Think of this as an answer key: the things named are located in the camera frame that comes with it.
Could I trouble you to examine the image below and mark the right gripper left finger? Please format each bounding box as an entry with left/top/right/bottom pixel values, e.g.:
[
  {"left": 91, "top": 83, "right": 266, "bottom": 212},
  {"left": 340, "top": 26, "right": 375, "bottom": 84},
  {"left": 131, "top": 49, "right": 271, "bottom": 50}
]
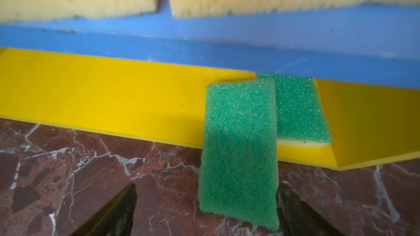
[{"left": 72, "top": 183, "right": 137, "bottom": 236}]

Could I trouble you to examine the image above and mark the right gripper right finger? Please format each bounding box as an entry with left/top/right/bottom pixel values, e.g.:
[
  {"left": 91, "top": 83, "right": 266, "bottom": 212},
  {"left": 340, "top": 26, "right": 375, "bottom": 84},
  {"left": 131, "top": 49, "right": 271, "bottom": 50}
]
[{"left": 276, "top": 183, "right": 343, "bottom": 236}]

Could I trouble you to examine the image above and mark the green sponge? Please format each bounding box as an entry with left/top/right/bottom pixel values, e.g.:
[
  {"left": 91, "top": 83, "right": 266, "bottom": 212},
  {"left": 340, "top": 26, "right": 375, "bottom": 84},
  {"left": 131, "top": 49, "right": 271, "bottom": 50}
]
[
  {"left": 198, "top": 78, "right": 279, "bottom": 231},
  {"left": 255, "top": 73, "right": 333, "bottom": 148}
]

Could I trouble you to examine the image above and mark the yellow shelf with coloured boards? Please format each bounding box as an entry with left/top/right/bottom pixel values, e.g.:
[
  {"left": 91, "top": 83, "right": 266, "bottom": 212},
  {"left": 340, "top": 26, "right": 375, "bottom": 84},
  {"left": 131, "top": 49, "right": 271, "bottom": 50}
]
[{"left": 1, "top": 0, "right": 420, "bottom": 170}]

